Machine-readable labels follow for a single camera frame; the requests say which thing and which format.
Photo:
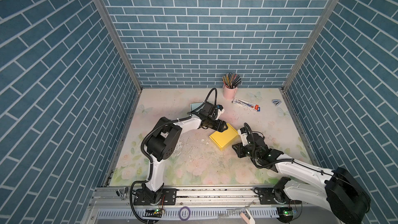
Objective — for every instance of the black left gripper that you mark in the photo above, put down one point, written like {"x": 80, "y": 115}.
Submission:
{"x": 220, "y": 128}

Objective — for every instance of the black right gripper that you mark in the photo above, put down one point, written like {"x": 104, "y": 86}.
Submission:
{"x": 239, "y": 148}

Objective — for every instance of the yellow paper box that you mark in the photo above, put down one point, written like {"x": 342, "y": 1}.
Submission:
{"x": 224, "y": 139}

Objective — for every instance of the light blue paper box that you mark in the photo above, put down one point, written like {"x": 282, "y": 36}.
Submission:
{"x": 197, "y": 106}

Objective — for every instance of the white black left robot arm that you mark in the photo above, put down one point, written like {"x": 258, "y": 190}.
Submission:
{"x": 162, "y": 140}

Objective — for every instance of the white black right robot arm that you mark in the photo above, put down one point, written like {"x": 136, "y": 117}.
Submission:
{"x": 334, "y": 190}

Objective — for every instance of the white blue pencil box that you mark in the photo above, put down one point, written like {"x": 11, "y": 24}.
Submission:
{"x": 245, "y": 104}

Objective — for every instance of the pink metal pencil bucket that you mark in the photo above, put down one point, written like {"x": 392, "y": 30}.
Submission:
{"x": 228, "y": 93}

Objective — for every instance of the bundle of coloured pencils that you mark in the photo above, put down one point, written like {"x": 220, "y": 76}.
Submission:
{"x": 231, "y": 80}

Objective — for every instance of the right green circuit board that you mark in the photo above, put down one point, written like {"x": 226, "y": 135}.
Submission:
{"x": 285, "y": 214}

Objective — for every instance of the green circuit board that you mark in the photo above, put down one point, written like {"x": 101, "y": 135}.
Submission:
{"x": 285, "y": 214}
{"x": 153, "y": 213}

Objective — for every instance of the white pink clip tool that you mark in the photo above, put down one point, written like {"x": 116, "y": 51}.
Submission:
{"x": 244, "y": 213}

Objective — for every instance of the left green circuit board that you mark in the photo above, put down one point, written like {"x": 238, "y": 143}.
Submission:
{"x": 153, "y": 213}

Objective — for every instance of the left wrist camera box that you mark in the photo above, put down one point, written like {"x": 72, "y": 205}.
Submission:
{"x": 220, "y": 111}

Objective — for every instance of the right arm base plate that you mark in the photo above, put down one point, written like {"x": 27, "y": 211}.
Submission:
{"x": 268, "y": 195}

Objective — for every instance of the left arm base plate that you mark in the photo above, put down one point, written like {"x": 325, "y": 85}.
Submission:
{"x": 164, "y": 196}

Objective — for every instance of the aluminium front rail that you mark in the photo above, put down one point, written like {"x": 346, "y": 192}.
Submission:
{"x": 197, "y": 205}

